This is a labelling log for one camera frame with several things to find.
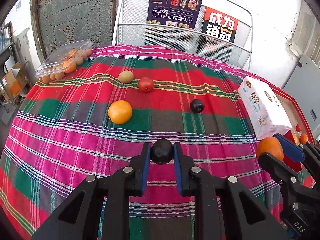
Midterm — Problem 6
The kiwi fruit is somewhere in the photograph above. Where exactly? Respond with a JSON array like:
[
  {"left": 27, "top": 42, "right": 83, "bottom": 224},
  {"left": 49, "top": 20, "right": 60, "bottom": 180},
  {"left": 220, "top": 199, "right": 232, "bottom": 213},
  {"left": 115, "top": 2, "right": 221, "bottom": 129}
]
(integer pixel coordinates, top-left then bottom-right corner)
[{"left": 118, "top": 70, "right": 134, "bottom": 84}]

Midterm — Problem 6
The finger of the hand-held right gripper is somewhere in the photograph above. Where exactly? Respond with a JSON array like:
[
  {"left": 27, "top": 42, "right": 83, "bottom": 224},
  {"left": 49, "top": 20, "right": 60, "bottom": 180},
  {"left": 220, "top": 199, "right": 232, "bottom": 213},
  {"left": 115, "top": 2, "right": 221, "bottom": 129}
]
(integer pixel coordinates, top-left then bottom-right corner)
[
  {"left": 257, "top": 152, "right": 320, "bottom": 203},
  {"left": 273, "top": 133, "right": 320, "bottom": 170}
]

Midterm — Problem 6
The brown cardboard carton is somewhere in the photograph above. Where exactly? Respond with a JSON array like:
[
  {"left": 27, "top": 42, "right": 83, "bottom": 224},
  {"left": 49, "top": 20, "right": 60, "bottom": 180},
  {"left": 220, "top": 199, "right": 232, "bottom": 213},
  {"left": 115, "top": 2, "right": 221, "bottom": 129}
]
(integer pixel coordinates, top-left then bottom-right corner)
[{"left": 0, "top": 61, "right": 29, "bottom": 101}]

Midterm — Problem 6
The white metal mesh rack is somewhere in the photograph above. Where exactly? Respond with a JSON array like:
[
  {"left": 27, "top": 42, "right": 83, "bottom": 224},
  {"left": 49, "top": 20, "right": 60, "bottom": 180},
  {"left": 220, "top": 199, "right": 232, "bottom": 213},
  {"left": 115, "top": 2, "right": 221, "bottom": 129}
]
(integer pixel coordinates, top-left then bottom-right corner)
[{"left": 112, "top": 0, "right": 253, "bottom": 71}]

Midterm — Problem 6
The grey metal cabinet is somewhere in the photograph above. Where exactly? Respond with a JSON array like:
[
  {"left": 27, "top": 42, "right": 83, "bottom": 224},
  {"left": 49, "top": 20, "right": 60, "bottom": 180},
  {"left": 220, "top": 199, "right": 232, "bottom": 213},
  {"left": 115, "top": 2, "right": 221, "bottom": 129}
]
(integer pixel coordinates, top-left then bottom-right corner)
[{"left": 282, "top": 55, "right": 320, "bottom": 135}]

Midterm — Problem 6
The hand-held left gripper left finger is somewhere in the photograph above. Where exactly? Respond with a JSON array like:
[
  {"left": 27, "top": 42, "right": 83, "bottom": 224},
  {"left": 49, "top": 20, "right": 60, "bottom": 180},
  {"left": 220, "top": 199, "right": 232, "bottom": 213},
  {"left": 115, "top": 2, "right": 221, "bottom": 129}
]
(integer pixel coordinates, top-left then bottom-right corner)
[{"left": 31, "top": 142, "right": 152, "bottom": 240}]

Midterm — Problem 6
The white tissue pack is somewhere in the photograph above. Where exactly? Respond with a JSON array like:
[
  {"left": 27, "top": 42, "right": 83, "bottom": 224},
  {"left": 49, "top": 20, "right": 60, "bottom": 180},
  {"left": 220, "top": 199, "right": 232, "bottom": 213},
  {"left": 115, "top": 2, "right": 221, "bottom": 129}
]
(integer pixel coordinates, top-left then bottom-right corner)
[{"left": 237, "top": 76, "right": 293, "bottom": 140}]

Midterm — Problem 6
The dark purple plum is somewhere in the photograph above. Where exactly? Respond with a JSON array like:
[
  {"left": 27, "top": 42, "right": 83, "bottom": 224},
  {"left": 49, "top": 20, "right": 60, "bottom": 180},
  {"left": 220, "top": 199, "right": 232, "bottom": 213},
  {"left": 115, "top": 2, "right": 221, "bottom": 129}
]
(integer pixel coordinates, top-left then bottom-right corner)
[
  {"left": 190, "top": 99, "right": 205, "bottom": 114},
  {"left": 150, "top": 138, "right": 174, "bottom": 165}
]

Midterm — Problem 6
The plaid tablecloth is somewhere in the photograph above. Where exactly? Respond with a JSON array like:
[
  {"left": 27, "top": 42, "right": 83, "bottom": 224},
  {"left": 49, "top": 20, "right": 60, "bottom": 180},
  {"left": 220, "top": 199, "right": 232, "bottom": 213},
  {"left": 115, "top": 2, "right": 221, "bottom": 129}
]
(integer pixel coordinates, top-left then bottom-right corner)
[{"left": 0, "top": 44, "right": 315, "bottom": 240}]

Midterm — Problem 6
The clear plastic container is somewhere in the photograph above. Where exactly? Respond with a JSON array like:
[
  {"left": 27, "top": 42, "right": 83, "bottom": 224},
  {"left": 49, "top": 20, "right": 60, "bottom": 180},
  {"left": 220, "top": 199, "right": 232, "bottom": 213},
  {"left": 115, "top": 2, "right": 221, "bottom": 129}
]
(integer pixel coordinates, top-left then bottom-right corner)
[{"left": 35, "top": 39, "right": 93, "bottom": 83}]

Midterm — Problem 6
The black and red book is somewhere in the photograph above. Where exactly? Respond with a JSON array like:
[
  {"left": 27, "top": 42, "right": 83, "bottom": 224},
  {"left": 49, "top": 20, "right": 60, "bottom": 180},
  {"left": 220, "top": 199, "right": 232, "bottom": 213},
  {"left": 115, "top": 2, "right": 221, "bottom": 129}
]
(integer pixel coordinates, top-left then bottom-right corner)
[{"left": 200, "top": 6, "right": 239, "bottom": 61}]

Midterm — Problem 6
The dark cookbook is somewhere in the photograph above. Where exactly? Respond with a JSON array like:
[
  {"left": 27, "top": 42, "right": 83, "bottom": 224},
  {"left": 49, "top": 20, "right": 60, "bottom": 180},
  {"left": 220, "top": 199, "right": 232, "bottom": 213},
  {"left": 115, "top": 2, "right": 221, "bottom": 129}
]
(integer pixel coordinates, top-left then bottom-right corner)
[{"left": 146, "top": 0, "right": 203, "bottom": 53}]

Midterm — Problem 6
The red cardboard box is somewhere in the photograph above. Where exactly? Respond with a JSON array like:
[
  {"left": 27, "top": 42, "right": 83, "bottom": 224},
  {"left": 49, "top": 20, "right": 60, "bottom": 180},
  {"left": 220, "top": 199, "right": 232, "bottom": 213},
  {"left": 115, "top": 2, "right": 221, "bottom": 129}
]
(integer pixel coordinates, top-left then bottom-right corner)
[{"left": 250, "top": 72, "right": 320, "bottom": 173}]

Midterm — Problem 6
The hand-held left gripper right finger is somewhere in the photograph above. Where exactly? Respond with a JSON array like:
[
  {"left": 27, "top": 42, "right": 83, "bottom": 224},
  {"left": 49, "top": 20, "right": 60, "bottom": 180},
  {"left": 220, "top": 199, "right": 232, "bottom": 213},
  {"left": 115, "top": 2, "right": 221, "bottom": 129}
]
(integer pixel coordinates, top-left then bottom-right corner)
[{"left": 174, "top": 142, "right": 288, "bottom": 240}]

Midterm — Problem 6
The pile of small brown fruits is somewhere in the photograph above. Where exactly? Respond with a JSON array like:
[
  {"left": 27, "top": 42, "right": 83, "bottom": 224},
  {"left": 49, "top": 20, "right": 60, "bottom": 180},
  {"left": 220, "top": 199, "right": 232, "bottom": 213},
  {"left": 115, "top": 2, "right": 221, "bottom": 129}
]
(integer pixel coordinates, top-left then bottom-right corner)
[{"left": 40, "top": 49, "right": 92, "bottom": 83}]

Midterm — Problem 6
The riveted metal door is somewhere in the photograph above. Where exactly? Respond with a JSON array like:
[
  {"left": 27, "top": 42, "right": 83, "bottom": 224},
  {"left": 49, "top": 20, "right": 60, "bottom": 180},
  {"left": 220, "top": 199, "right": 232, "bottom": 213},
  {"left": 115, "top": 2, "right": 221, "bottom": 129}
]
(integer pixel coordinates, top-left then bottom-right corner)
[{"left": 30, "top": 0, "right": 120, "bottom": 60}]

